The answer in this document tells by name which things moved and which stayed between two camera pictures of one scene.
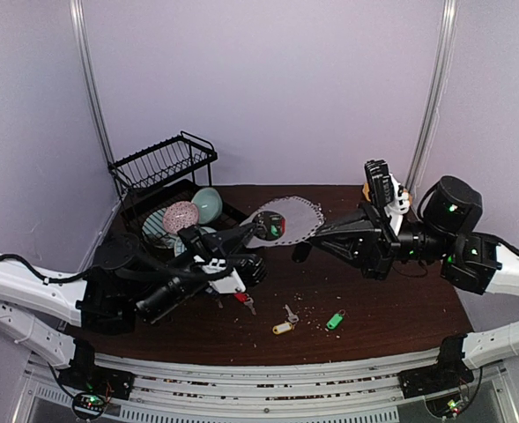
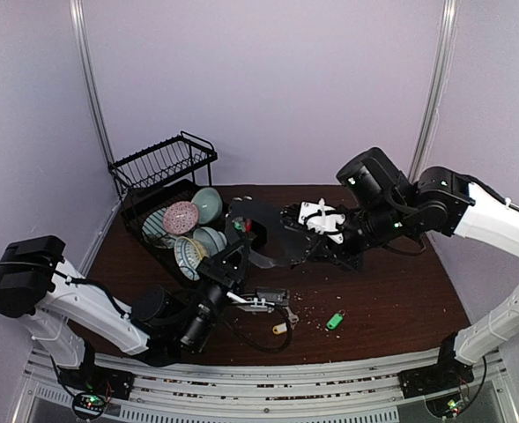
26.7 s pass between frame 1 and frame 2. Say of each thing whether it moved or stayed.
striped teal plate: stayed
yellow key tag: stayed
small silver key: stayed
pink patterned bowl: stayed
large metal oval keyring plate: moved
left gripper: moved
